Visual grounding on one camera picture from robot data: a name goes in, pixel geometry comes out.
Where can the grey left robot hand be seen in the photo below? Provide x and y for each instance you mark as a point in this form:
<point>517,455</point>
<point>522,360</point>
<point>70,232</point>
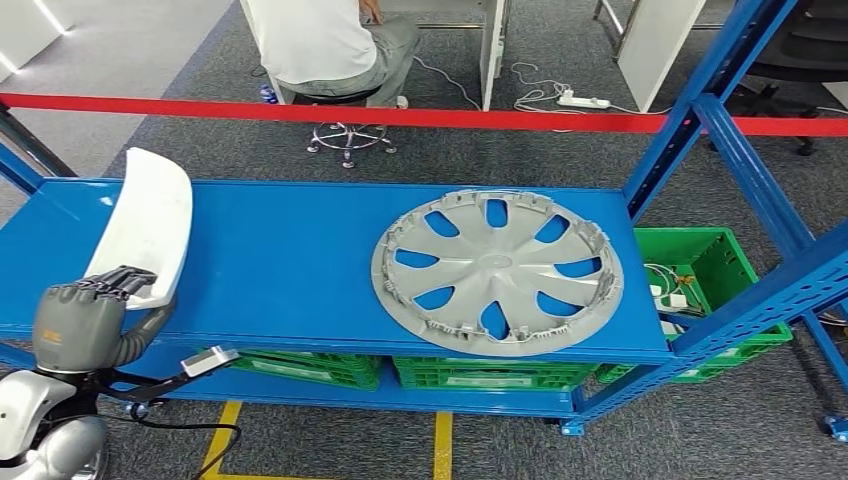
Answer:
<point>76,324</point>

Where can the white curved plastic car part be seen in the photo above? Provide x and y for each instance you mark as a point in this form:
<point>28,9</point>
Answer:
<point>149,218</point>

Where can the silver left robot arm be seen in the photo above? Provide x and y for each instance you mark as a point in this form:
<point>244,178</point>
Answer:
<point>26,404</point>

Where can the blue metal shelf rack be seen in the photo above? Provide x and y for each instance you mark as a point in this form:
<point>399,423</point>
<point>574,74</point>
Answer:
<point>298,265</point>

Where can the plastic water bottle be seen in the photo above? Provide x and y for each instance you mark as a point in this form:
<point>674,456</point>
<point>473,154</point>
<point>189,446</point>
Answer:
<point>268,95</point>

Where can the black stool with chrome base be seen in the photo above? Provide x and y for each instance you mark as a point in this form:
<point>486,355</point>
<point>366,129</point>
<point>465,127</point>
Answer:
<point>348,136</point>

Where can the seated person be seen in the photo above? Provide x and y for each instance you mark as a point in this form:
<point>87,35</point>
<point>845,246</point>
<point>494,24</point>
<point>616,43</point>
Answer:
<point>311,40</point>

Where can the long red barrier belt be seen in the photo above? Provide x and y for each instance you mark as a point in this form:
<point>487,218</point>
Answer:
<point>397,118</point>

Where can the yellow floor tape outline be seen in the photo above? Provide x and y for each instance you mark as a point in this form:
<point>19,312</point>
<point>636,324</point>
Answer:
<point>442,444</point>

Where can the grey plastic wheel hubcap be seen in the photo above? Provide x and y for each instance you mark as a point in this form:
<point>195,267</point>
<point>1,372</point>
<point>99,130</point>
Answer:
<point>493,265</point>

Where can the white office desk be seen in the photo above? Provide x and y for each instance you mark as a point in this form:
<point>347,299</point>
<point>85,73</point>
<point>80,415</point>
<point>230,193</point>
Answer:
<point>652,46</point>
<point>493,53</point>

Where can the white power strip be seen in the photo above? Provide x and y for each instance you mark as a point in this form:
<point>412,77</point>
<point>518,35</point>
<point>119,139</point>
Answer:
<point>583,102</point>

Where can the open green plastic crate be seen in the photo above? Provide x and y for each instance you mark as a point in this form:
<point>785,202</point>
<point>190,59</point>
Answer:
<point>682,248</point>

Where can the black office chair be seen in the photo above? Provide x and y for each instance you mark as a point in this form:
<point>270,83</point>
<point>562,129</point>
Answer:
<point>802,60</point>

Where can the chrome stanchion post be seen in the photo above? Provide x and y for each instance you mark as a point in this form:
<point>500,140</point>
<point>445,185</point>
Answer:
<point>33,149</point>

